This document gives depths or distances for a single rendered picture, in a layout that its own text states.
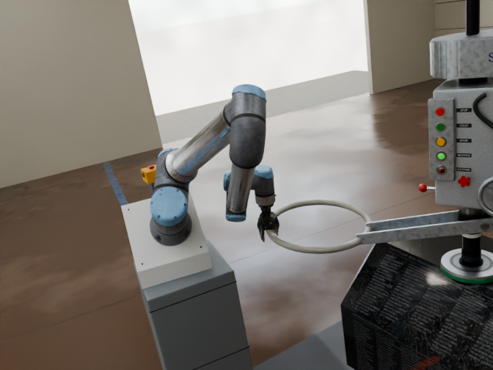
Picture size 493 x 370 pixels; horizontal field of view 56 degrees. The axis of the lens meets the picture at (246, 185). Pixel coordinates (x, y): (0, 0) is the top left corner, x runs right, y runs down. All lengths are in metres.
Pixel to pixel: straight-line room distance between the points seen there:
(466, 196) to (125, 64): 6.74
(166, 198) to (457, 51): 1.17
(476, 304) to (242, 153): 1.01
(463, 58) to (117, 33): 6.74
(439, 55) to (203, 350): 1.56
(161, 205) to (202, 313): 0.55
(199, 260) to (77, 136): 6.04
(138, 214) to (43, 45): 5.89
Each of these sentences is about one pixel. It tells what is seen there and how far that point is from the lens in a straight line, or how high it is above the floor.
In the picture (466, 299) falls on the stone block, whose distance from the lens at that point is 1.92.
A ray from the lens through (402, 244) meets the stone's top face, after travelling 2.16.
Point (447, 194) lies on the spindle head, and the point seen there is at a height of 1.20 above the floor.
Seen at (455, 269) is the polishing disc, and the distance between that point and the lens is 1.94.
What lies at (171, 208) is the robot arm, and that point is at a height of 1.22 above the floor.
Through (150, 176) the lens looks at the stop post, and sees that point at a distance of 2.97.
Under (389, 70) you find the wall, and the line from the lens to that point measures 10.07.
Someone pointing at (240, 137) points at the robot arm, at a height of 1.54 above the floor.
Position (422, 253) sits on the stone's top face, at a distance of 2.09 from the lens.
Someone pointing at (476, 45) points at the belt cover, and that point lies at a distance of 1.61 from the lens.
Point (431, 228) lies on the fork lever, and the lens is 1.90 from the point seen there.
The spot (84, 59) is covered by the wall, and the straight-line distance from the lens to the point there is 7.87.
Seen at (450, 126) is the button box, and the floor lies 1.45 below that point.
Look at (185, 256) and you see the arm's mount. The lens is 2.09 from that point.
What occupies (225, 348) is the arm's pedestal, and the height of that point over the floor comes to 0.47.
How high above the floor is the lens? 1.89
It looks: 20 degrees down
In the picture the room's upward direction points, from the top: 10 degrees counter-clockwise
